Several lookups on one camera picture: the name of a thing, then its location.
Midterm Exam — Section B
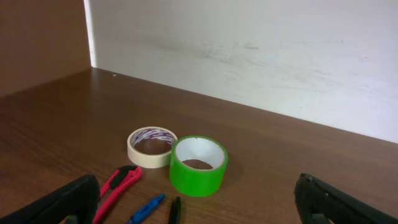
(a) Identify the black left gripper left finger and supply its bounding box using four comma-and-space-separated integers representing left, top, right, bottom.
1, 174, 100, 224

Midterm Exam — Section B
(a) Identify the blue pen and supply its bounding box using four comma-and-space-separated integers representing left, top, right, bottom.
126, 194, 165, 224

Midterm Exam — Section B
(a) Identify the red utility knife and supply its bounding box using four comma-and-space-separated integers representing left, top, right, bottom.
93, 165, 142, 224

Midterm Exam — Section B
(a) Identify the green tape roll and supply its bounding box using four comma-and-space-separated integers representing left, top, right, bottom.
169, 135, 228, 197

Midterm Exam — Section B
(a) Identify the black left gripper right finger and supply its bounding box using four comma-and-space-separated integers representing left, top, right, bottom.
294, 173, 397, 224

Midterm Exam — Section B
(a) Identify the beige masking tape roll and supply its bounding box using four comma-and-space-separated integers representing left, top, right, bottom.
127, 126, 178, 169

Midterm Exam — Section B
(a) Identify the black marker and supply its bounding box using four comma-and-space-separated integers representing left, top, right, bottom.
168, 197, 181, 224

